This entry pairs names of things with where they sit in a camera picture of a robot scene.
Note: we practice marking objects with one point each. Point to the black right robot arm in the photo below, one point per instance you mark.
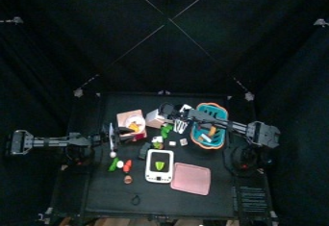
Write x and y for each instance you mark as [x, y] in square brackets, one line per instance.
[232, 125]

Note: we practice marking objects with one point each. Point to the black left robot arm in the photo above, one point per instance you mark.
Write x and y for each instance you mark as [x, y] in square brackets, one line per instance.
[51, 141]

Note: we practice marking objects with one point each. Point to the white knife holder block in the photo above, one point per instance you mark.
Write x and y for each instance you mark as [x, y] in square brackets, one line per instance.
[154, 119]

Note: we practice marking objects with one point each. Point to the frying pan with fried egg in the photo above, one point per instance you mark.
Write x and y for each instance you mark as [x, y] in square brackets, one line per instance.
[135, 123]

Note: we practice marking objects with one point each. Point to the pink wooden box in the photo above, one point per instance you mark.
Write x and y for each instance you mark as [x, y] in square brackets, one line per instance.
[125, 117]

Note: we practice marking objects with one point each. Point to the green toy vegetable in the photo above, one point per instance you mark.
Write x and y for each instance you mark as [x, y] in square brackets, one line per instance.
[166, 130]

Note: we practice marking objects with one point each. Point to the small white ball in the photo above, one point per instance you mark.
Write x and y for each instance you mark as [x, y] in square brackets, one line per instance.
[113, 154]

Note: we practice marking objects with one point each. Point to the dark toy block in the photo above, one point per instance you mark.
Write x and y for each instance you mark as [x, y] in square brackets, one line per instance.
[145, 151]

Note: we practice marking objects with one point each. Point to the white and green toy food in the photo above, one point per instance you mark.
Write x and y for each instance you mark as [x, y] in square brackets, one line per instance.
[158, 142]

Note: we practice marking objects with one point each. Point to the yellow toy banana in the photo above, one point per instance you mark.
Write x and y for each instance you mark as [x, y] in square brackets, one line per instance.
[212, 130]

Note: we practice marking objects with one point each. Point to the small white die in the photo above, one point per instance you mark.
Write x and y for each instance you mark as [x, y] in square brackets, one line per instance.
[184, 141]

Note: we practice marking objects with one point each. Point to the white toy egg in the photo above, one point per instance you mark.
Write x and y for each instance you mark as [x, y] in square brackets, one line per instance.
[121, 164]

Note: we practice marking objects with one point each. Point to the green toy cucumber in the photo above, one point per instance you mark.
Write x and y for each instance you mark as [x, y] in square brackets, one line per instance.
[114, 164]

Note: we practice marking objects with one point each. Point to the white toy food piece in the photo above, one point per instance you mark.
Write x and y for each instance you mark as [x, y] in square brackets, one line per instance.
[206, 138]

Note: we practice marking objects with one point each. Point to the orange toy carrot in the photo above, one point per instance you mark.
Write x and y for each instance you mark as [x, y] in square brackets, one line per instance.
[127, 166]

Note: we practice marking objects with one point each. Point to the small white cube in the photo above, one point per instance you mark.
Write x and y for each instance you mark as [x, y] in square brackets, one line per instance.
[171, 143]

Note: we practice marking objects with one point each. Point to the teal basket with orange rim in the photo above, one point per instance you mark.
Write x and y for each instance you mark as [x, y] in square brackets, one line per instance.
[216, 141]

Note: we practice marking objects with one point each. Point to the green toy leaf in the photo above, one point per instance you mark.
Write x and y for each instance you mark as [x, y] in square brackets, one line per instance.
[159, 165]

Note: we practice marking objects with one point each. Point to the brown toy food piece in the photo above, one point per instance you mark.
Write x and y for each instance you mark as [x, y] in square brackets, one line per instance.
[127, 179]

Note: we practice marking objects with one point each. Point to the white kitchen scale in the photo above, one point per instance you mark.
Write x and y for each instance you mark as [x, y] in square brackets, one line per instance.
[158, 173]

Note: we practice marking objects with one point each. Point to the pink rectangular mat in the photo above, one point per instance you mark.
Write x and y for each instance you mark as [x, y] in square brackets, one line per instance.
[192, 179]

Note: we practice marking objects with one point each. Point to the black printed label plate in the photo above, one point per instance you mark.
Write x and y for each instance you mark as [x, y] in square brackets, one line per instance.
[253, 199]

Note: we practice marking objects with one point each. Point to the metal frame bracket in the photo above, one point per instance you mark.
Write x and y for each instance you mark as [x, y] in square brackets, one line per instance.
[163, 92]
[249, 96]
[16, 20]
[320, 22]
[78, 92]

